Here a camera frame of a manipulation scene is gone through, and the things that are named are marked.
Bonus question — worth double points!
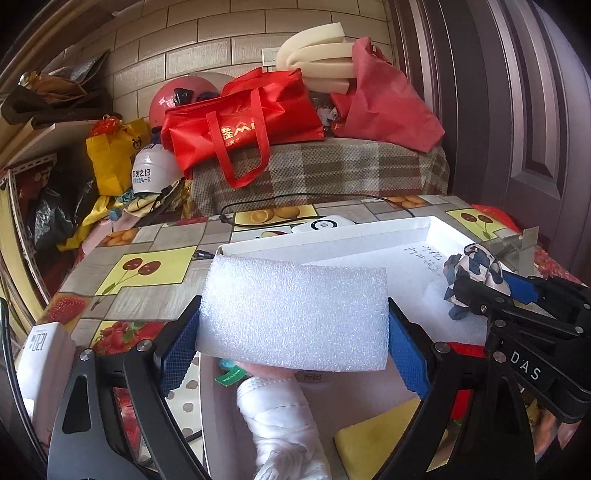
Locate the red nonwoven bag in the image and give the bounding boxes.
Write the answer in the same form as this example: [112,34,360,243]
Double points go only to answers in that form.
[330,37,446,153]

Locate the white cardboard box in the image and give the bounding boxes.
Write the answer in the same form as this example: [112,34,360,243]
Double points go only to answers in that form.
[198,215,536,480]

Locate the yellow sponge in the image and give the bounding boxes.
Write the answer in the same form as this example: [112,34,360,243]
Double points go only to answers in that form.
[333,397,451,480]

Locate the wooden shelf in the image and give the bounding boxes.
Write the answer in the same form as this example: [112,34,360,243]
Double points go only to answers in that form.
[0,117,93,171]

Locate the red tote bag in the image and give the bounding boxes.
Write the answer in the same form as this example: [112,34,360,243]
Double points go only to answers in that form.
[160,68,326,190]

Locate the black plastic bag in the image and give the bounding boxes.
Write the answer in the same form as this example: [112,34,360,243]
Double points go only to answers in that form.
[28,161,98,241]

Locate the pink helmet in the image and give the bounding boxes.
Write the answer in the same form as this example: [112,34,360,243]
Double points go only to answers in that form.
[148,74,232,134]

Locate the yellow shopping bag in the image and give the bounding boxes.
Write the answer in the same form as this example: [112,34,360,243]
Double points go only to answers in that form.
[86,117,151,197]

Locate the white rolled towel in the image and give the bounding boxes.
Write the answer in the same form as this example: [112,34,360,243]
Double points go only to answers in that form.
[235,374,333,480]

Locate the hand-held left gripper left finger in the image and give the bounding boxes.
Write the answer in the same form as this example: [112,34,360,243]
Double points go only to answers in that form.
[46,295,208,480]

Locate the dark bags on shelf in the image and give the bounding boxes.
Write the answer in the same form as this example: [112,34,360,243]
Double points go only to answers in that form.
[0,48,112,127]

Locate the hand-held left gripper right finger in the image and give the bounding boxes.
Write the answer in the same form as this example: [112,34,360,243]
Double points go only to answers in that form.
[374,298,541,480]

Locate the white foam sheet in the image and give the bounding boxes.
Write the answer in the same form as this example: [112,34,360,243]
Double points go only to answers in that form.
[195,254,389,372]

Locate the white helmet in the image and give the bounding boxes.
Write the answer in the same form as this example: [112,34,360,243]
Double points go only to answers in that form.
[130,143,183,195]

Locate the grey panelled metal door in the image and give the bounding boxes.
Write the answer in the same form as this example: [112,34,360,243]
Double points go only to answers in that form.
[392,0,591,278]

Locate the white round device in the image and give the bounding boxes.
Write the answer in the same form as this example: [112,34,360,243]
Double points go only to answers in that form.
[291,215,358,236]

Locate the fruit printed tablecloth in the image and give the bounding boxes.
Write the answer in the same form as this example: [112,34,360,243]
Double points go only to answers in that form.
[34,194,591,480]

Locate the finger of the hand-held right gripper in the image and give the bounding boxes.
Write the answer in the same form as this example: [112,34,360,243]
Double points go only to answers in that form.
[452,276,583,335]
[501,270,591,319]

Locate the plaid cloth cover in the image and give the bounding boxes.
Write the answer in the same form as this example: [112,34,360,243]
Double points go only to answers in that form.
[187,138,451,217]

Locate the cream foam tubes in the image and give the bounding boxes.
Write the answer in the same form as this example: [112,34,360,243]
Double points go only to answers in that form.
[276,21,358,93]

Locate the black and white scrunchie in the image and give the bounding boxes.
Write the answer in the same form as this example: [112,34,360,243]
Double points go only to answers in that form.
[443,244,511,320]

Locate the black cable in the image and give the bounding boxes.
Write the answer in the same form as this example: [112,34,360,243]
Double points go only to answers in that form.
[219,193,416,229]

